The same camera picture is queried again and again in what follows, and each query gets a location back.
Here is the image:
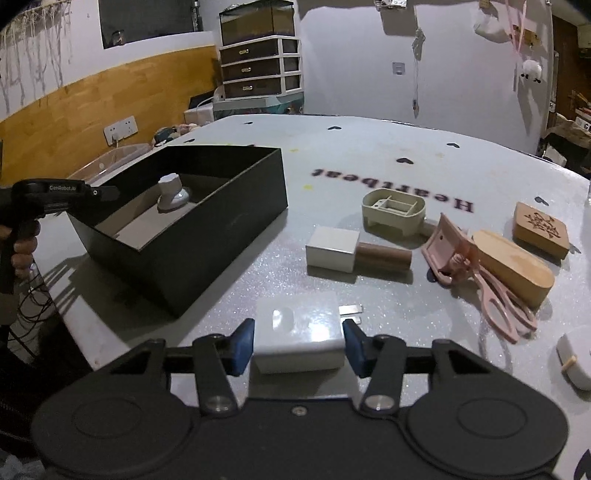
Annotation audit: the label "white square box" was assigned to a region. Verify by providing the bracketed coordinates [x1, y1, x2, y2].
[252, 292, 345, 374]

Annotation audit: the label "white block wooden handle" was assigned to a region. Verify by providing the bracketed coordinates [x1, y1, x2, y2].
[305, 226, 413, 273]

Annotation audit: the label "black storage box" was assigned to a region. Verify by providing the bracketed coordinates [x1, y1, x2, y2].
[68, 144, 287, 322]

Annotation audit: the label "person's left hand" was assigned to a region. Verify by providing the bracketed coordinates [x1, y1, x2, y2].
[10, 221, 40, 280]

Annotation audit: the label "clear plastic storage bin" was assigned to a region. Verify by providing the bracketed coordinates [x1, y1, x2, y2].
[69, 143, 151, 183]

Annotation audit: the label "pink plastic holder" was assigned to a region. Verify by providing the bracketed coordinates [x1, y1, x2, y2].
[421, 214, 479, 287]

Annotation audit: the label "pink scissors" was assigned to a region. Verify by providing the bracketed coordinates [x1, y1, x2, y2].
[467, 261, 538, 344]

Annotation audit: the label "beige plastic divided tray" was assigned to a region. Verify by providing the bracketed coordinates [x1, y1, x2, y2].
[362, 188, 427, 237]

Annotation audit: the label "white knob cap object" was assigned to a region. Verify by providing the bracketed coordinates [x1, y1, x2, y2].
[157, 173, 190, 213]

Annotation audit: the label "oval wooden block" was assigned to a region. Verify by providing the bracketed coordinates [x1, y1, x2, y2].
[472, 230, 555, 310]

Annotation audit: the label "white object with tan tab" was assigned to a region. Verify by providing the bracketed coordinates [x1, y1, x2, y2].
[556, 327, 591, 391]

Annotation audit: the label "carved wooden square block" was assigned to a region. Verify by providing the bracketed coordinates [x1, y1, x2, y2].
[513, 202, 570, 260]

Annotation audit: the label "black and white drawer unit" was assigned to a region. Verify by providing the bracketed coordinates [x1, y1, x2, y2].
[219, 35, 304, 99]

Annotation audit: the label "glass fish tank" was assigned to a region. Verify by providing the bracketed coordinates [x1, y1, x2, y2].
[219, 0, 296, 46]

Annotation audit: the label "white wall power socket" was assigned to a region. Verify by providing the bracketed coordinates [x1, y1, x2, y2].
[103, 116, 138, 147]

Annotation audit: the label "white plush toy on wall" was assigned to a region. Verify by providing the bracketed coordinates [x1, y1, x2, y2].
[520, 59, 543, 83]

